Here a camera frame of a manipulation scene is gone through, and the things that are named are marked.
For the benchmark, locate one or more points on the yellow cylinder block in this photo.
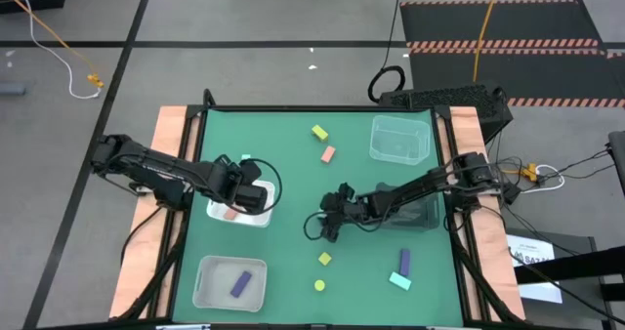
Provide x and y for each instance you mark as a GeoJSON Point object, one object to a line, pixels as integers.
{"type": "Point", "coordinates": [319, 285]}

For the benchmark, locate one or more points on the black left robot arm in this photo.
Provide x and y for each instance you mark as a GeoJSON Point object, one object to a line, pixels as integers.
{"type": "Point", "coordinates": [161, 171]}

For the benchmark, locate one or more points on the dark grey plastic bin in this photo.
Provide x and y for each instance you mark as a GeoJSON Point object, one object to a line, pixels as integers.
{"type": "Point", "coordinates": [425, 218]}

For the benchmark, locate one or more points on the small grey object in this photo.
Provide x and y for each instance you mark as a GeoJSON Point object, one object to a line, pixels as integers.
{"type": "Point", "coordinates": [10, 89]}

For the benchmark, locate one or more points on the white paper sign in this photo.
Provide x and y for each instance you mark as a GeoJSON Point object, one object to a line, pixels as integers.
{"type": "Point", "coordinates": [532, 266]}

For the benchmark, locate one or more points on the clear plastic bin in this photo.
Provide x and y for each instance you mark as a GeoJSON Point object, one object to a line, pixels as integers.
{"type": "Point", "coordinates": [420, 125]}

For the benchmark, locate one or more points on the black table frame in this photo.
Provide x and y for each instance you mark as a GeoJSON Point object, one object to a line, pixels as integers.
{"type": "Point", "coordinates": [317, 108]}

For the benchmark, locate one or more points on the long orange block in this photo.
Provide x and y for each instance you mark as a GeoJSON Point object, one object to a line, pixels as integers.
{"type": "Point", "coordinates": [230, 214]}

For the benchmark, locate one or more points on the large mint green block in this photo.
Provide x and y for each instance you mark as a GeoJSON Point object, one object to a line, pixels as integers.
{"type": "Point", "coordinates": [400, 280]}

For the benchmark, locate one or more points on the light grey plastic bin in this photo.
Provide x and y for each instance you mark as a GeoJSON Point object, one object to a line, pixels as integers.
{"type": "Point", "coordinates": [215, 276]}

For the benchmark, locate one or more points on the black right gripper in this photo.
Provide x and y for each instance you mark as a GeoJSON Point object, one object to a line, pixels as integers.
{"type": "Point", "coordinates": [356, 208]}

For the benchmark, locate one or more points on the black hazard-striped floor mat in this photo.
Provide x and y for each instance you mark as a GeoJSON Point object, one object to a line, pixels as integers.
{"type": "Point", "coordinates": [439, 22]}
{"type": "Point", "coordinates": [537, 71]}

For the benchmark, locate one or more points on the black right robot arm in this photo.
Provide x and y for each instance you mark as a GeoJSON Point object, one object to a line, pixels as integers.
{"type": "Point", "coordinates": [420, 186]}

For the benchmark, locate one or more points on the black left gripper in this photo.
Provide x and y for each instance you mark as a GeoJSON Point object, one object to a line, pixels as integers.
{"type": "Point", "coordinates": [249, 195]}

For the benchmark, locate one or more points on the pink block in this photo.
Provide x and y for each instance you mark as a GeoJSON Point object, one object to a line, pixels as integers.
{"type": "Point", "coordinates": [328, 154]}

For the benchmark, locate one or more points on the white plastic bin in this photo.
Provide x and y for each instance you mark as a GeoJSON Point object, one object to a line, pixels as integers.
{"type": "Point", "coordinates": [254, 220]}

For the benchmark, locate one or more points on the black chair edge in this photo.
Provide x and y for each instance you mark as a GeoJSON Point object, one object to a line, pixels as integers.
{"type": "Point", "coordinates": [617, 159]}

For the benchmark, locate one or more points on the purple rectangular block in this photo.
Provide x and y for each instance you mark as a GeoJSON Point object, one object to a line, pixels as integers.
{"type": "Point", "coordinates": [240, 284]}
{"type": "Point", "coordinates": [404, 262]}

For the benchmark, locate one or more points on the yellow rectangular block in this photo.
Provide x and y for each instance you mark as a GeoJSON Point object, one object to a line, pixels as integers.
{"type": "Point", "coordinates": [320, 133]}

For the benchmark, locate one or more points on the yellow square block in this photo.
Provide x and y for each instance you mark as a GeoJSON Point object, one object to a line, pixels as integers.
{"type": "Point", "coordinates": [324, 258]}

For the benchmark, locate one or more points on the black perforated computer case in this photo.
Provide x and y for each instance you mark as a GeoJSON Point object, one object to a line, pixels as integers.
{"type": "Point", "coordinates": [449, 95]}

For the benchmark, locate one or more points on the dark grey side table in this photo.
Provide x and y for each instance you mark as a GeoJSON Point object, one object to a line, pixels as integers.
{"type": "Point", "coordinates": [576, 242]}

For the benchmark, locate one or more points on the wooden side board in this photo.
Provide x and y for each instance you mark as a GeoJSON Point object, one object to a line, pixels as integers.
{"type": "Point", "coordinates": [166, 120]}
{"type": "Point", "coordinates": [466, 125]}

